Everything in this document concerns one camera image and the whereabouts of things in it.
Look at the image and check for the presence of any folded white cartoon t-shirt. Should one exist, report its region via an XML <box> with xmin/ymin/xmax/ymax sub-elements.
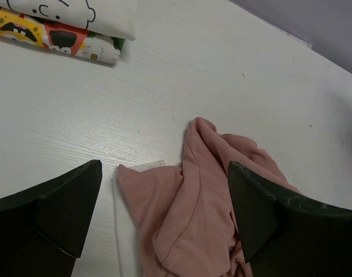
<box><xmin>0</xmin><ymin>0</ymin><xmax>138</xmax><ymax>41</ymax></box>

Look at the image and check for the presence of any pink t-shirt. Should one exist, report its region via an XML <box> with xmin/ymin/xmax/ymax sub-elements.
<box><xmin>117</xmin><ymin>117</ymin><xmax>289</xmax><ymax>276</ymax></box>

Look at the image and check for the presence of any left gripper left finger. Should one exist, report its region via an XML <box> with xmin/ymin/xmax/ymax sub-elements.
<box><xmin>0</xmin><ymin>160</ymin><xmax>102</xmax><ymax>276</ymax></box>

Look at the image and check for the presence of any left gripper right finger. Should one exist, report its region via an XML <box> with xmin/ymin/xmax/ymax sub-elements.
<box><xmin>228</xmin><ymin>162</ymin><xmax>352</xmax><ymax>276</ymax></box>

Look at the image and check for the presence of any folded colourful cartoon t-shirt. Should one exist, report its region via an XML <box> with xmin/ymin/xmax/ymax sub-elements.
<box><xmin>0</xmin><ymin>7</ymin><xmax>125</xmax><ymax>63</ymax></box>

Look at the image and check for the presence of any white red print t-shirt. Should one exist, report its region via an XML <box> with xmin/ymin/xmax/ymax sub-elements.
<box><xmin>111</xmin><ymin>160</ymin><xmax>168</xmax><ymax>277</ymax></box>

